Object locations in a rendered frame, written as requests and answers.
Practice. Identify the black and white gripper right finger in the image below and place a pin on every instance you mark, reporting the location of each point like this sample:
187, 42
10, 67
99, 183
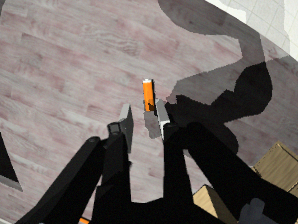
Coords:
238, 186

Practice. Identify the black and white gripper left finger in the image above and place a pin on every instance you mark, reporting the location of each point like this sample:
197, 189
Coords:
66, 199

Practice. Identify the small wooden chest of drawers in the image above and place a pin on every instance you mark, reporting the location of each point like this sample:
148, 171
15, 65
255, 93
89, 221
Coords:
287, 150

